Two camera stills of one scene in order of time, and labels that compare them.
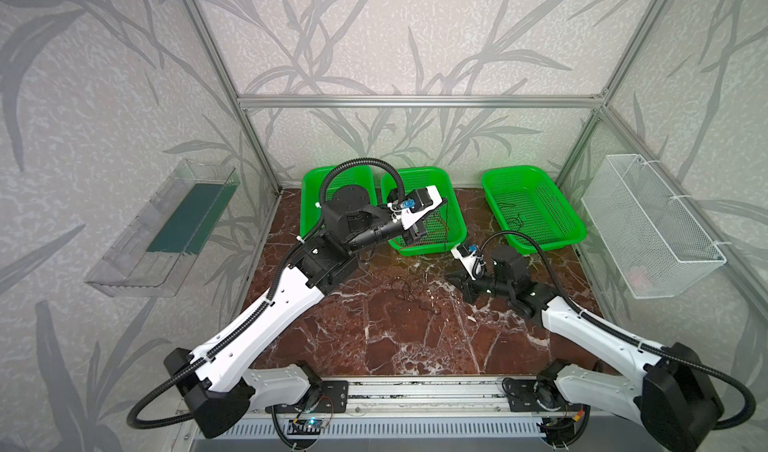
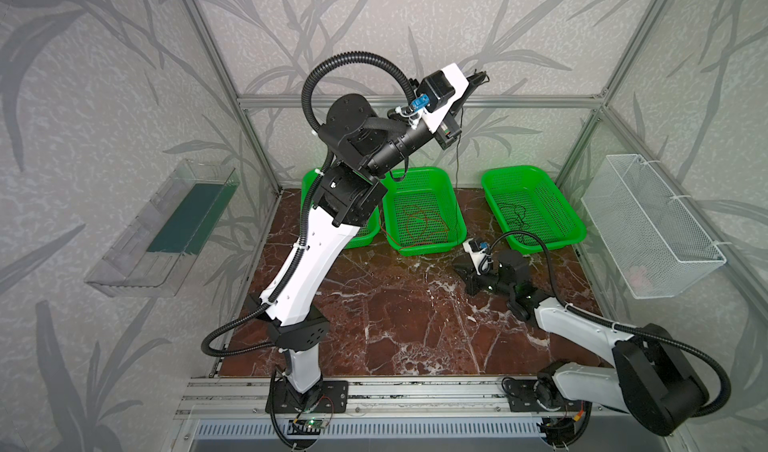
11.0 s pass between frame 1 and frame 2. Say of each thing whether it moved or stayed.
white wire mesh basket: stayed
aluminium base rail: stayed
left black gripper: moved
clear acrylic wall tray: stayed
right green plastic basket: stayed
